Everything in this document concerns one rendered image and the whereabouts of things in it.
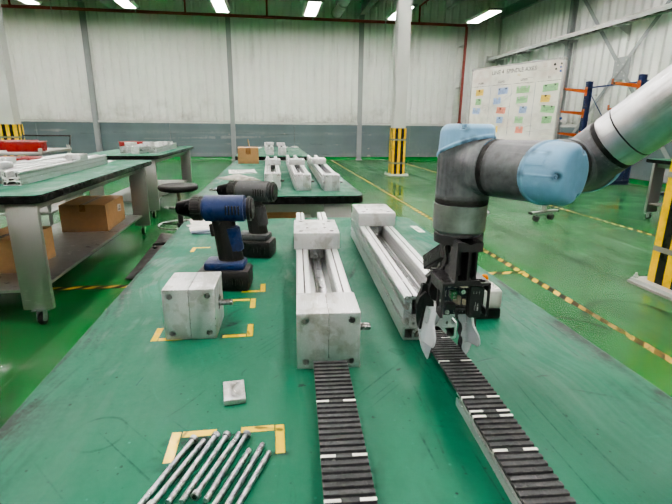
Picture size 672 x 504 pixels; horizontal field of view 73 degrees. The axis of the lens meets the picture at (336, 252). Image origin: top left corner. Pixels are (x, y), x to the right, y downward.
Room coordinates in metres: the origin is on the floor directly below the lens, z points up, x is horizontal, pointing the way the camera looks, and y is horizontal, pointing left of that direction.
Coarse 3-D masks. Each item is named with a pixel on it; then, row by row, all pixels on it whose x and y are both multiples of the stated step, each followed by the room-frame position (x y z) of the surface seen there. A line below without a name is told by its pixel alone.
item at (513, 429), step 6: (480, 426) 0.46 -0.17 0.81; (486, 426) 0.46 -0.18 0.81; (492, 426) 0.46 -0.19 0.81; (498, 426) 0.46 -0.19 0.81; (504, 426) 0.46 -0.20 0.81; (510, 426) 0.46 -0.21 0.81; (516, 426) 0.46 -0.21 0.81; (480, 432) 0.45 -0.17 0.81; (486, 432) 0.45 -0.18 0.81; (492, 432) 0.45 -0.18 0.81; (498, 432) 0.45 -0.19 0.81; (504, 432) 0.45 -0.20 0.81; (510, 432) 0.45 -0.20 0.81; (516, 432) 0.45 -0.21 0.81; (522, 432) 0.45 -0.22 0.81
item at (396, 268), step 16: (352, 224) 1.50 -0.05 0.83; (368, 240) 1.16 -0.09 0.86; (384, 240) 1.31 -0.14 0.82; (400, 240) 1.15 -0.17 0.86; (368, 256) 1.15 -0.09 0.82; (384, 256) 1.00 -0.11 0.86; (400, 256) 1.10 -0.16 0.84; (416, 256) 1.00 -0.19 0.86; (384, 272) 0.96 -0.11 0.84; (400, 272) 0.88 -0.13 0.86; (416, 272) 0.94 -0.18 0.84; (384, 288) 0.93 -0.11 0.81; (400, 288) 0.79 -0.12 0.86; (416, 288) 0.86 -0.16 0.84; (400, 304) 0.77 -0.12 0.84; (400, 320) 0.77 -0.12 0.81; (448, 320) 0.76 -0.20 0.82; (416, 336) 0.75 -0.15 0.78
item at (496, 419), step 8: (472, 416) 0.48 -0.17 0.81; (480, 416) 0.48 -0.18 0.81; (488, 416) 0.48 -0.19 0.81; (496, 416) 0.48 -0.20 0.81; (504, 416) 0.48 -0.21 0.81; (512, 416) 0.48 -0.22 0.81; (480, 424) 0.46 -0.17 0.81; (488, 424) 0.46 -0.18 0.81; (496, 424) 0.47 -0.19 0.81; (504, 424) 0.47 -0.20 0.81
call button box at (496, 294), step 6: (492, 288) 0.86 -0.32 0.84; (498, 288) 0.86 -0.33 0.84; (486, 294) 0.84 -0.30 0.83; (492, 294) 0.85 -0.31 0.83; (498, 294) 0.85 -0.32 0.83; (492, 300) 0.85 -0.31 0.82; (498, 300) 0.85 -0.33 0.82; (492, 306) 0.85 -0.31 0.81; (498, 306) 0.85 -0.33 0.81; (492, 312) 0.85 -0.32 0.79; (498, 312) 0.85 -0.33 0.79; (480, 318) 0.84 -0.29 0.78; (486, 318) 0.85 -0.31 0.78
